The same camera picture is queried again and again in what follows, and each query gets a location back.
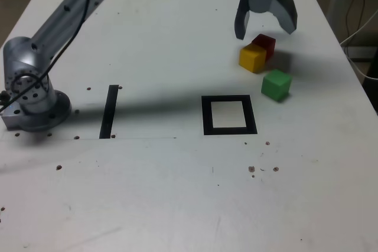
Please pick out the black tape strip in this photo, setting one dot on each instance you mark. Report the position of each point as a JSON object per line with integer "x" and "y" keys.
{"x": 107, "y": 110}

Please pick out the green cube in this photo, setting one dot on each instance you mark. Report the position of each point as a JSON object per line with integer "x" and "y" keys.
{"x": 276, "y": 85}

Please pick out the black tape square outline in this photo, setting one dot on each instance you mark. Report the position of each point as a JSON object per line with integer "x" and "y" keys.
{"x": 207, "y": 116}

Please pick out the yellow cube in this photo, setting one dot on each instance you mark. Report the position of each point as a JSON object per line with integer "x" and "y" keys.
{"x": 251, "y": 58}

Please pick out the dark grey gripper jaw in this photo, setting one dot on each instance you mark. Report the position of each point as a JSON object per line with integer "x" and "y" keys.
{"x": 240, "y": 19}

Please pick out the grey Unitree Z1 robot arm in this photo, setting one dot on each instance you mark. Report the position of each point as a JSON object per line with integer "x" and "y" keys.
{"x": 35, "y": 57}

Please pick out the red cube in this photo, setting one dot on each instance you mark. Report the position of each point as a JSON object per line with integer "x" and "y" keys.
{"x": 265, "y": 42}

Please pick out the white power strip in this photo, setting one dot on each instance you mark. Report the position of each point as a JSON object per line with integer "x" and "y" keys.
{"x": 361, "y": 52}

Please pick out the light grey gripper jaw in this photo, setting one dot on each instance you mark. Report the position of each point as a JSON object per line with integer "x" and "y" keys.
{"x": 286, "y": 13}

